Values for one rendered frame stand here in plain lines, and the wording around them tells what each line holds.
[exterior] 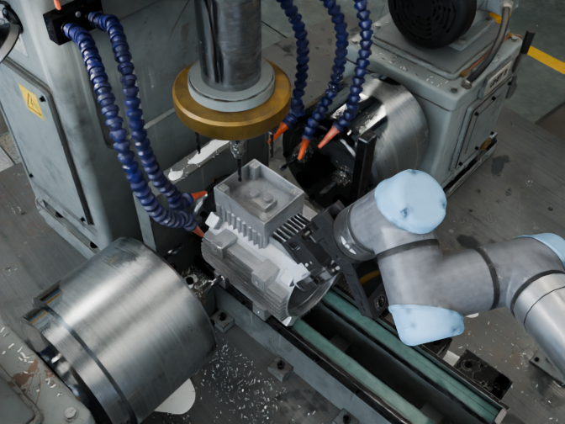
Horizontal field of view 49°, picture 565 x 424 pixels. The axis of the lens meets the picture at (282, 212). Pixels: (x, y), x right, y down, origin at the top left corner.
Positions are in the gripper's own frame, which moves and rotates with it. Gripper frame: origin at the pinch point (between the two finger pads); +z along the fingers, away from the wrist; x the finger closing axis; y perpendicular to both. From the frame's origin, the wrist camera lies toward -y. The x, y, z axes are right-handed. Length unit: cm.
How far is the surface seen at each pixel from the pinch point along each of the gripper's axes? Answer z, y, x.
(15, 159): 125, 83, -9
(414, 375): 6.9, -26.7, -8.9
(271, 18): 184, 100, -189
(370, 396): 5.4, -22.5, 1.2
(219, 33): -22.2, 34.2, -2.2
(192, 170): 8.7, 26.4, -1.5
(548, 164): 20, -24, -88
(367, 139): -12.3, 11.0, -18.7
